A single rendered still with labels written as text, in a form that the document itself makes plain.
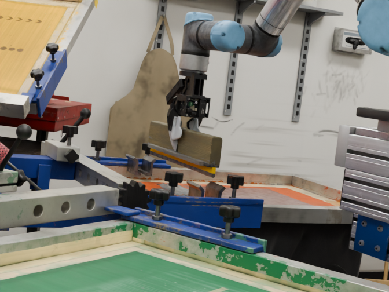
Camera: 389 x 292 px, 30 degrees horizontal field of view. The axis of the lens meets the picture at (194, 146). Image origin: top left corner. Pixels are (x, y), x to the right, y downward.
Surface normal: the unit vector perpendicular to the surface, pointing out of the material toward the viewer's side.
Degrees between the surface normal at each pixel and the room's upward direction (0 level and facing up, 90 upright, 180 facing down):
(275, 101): 90
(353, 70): 90
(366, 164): 90
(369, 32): 95
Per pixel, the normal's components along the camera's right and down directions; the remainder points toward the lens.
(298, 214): 0.43, 0.14
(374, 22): -0.75, 0.07
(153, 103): 0.18, 0.12
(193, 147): -0.90, -0.07
